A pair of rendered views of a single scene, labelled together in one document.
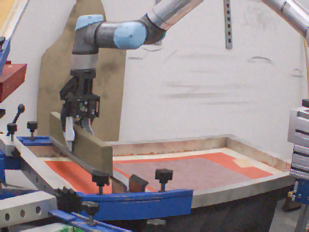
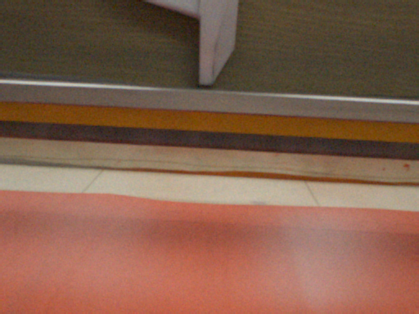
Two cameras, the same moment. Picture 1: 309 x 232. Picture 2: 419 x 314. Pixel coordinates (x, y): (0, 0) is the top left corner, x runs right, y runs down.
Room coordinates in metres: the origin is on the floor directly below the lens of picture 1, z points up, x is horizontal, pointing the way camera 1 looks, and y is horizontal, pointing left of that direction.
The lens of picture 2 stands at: (2.11, 0.02, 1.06)
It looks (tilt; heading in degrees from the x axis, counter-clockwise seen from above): 17 degrees down; 120
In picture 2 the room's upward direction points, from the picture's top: 3 degrees clockwise
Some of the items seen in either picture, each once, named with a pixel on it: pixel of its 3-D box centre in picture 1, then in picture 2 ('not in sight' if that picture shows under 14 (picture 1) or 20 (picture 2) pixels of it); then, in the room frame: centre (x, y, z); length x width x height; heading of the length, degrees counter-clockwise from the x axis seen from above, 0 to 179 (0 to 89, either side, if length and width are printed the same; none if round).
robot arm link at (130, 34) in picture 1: (123, 34); not in sight; (1.97, 0.09, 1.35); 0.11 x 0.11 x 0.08; 62
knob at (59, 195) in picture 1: (65, 200); not in sight; (1.62, 0.19, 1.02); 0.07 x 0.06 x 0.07; 118
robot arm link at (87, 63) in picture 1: (84, 61); not in sight; (2.00, 0.18, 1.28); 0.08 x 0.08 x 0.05
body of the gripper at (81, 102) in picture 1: (81, 93); not in sight; (1.99, 0.18, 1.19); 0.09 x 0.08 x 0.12; 28
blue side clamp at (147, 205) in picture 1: (131, 205); not in sight; (1.78, 0.04, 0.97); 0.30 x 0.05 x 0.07; 118
